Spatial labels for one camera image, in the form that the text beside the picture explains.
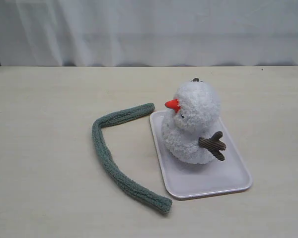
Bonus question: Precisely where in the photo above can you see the white rectangular tray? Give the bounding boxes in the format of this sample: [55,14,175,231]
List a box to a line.
[149,110,253,200]

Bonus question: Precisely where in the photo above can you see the white backdrop curtain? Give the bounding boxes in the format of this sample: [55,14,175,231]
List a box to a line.
[0,0,298,66]

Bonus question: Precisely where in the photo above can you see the white plush snowman toy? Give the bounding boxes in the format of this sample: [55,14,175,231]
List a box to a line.
[161,78,226,165]

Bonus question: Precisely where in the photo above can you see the green fuzzy scarf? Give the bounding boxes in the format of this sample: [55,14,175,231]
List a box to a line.
[91,103,172,215]

